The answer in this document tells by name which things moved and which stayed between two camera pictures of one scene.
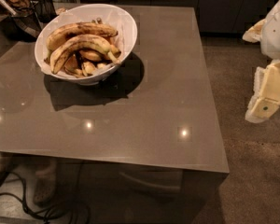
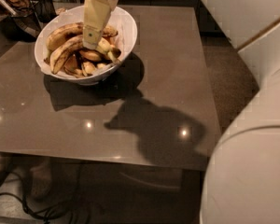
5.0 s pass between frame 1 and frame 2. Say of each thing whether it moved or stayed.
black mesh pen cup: stayed
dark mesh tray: stayed
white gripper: moved
